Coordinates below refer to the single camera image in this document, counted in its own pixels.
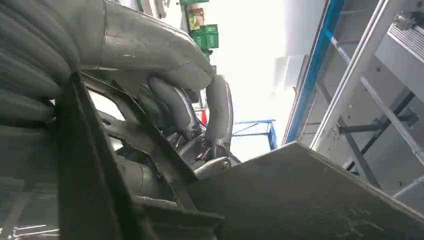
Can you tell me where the silver aluminium frame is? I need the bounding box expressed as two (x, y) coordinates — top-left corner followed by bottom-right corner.
(309, 0), (424, 200)

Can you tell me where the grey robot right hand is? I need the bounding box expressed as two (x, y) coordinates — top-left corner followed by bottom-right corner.
(79, 0), (242, 181)

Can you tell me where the blue metal shelf rack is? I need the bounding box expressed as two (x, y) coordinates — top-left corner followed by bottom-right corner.
(231, 119), (278, 151)
(283, 0), (347, 146)

